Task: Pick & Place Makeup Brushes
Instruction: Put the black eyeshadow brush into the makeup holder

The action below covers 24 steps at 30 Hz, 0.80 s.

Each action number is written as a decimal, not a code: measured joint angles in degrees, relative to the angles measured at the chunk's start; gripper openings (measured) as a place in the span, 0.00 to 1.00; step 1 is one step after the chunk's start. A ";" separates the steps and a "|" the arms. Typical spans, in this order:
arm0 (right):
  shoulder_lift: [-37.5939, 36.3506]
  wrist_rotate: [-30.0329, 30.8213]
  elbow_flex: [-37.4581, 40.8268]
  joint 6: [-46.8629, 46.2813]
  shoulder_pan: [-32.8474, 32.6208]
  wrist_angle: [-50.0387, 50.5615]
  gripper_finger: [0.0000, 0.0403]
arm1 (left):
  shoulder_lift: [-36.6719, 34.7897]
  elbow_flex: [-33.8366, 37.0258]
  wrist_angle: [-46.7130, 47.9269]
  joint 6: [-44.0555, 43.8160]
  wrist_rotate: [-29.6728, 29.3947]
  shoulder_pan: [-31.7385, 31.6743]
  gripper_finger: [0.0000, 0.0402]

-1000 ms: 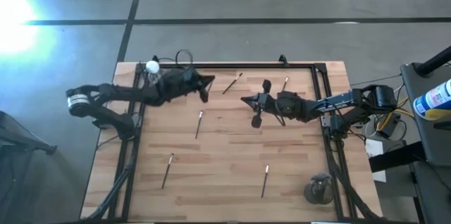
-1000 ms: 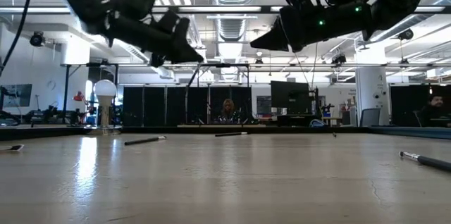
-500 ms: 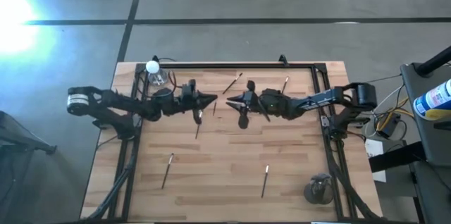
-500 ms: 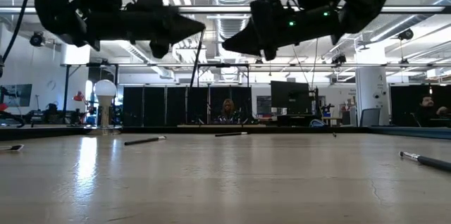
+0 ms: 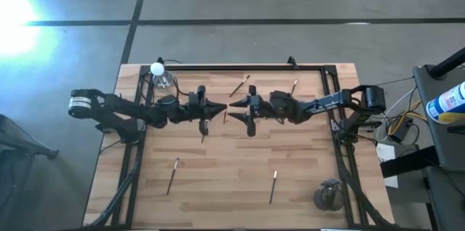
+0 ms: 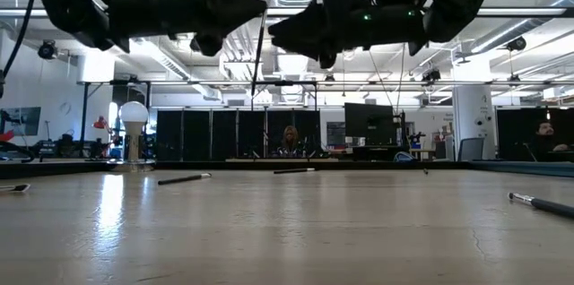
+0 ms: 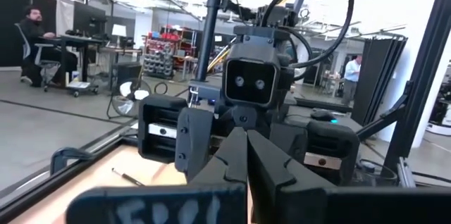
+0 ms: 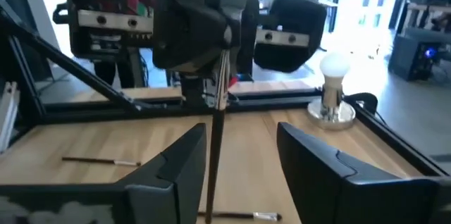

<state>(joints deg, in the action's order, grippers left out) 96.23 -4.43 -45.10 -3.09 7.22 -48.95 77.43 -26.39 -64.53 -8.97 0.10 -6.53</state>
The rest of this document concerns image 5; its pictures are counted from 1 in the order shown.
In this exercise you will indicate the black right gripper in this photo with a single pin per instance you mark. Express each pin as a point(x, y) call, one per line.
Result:
point(259, 107)

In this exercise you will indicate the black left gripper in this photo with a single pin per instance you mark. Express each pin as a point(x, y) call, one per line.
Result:
point(198, 109)

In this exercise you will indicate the fluffy-headed black makeup brush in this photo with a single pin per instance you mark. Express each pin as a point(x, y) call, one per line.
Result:
point(203, 138)

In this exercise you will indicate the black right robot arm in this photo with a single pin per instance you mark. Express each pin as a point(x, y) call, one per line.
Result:
point(319, 105)

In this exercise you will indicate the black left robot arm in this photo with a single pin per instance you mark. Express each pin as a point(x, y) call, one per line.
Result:
point(145, 113)

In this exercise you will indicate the clear glass jar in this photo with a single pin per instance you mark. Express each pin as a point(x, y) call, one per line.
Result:
point(165, 81)

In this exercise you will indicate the white globe light bulb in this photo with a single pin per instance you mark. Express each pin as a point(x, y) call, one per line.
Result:
point(157, 68)

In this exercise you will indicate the dark glass cup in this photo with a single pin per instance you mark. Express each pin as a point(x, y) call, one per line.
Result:
point(328, 198)

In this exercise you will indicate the white paper sheet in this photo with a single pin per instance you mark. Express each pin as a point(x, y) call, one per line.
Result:
point(386, 154)

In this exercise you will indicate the black power adapter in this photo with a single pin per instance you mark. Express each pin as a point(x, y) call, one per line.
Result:
point(399, 133)

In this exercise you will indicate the white blue wipes canister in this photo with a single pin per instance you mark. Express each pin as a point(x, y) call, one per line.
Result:
point(447, 104)

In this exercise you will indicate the black pole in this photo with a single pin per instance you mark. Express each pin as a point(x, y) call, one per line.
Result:
point(447, 65)

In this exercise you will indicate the dark grey cart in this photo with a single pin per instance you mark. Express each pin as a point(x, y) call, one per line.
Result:
point(14, 173)

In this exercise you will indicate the grey metal cart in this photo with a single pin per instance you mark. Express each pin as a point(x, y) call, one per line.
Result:
point(450, 151)

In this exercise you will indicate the black metal rig frame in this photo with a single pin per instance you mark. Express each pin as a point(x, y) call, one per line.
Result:
point(236, 68)

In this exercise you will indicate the black frame clamp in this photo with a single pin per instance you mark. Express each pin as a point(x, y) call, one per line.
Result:
point(160, 60)
point(292, 62)

